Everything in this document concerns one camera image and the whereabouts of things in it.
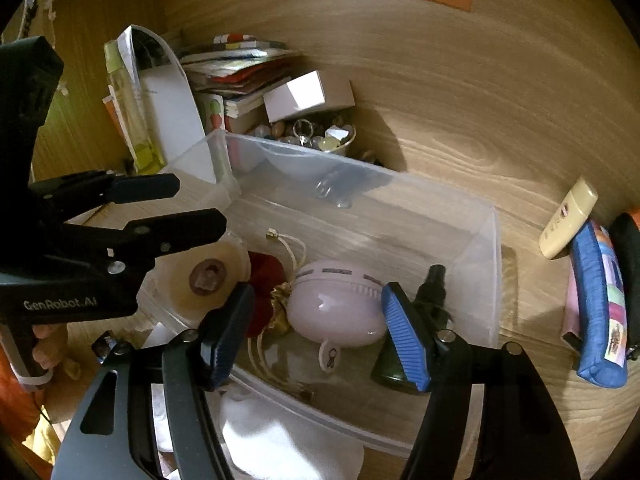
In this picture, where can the white round tag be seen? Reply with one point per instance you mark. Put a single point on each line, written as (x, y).
(330, 357)

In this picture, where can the yellow-green bottle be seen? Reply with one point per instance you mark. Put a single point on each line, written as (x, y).
(132, 110)

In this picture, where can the clear plastic storage bin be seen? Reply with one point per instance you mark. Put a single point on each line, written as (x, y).
(400, 220)

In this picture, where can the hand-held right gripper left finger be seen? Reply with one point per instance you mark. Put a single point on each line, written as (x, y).
(230, 332)

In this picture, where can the small black packet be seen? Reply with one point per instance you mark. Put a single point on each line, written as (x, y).
(102, 345)

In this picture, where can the translucent tape roll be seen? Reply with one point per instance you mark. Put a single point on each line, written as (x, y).
(175, 280)

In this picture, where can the orange packet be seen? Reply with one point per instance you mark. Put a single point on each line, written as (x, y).
(112, 115)

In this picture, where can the wooden desktop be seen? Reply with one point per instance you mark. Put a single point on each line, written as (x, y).
(525, 310)

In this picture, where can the blue patchwork pencil case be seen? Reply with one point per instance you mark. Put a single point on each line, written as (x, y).
(592, 310)

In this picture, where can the pink round desktop vacuum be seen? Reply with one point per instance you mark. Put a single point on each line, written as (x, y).
(330, 310)

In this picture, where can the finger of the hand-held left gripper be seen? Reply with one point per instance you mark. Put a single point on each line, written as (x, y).
(185, 232)
(145, 187)

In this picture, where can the person's left hand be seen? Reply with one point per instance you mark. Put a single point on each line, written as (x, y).
(47, 347)

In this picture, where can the stack of books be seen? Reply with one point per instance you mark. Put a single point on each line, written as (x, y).
(240, 75)

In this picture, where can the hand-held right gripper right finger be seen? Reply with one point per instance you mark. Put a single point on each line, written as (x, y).
(405, 340)

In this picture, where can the black spray bottle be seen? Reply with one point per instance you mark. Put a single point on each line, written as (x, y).
(432, 290)

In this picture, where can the white cloth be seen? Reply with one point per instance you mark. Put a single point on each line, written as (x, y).
(280, 440)

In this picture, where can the orange clothing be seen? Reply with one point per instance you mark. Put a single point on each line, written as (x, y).
(15, 400)

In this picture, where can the white cardboard box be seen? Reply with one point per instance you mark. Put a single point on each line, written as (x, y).
(300, 92)

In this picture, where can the bowl of beads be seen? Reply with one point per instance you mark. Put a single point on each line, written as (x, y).
(330, 142)

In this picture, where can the yellow cloth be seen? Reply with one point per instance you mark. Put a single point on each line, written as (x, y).
(47, 440)

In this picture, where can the cream tube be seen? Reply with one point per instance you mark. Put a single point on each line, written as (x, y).
(565, 220)

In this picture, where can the black case with orange zipper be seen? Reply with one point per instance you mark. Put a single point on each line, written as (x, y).
(627, 245)

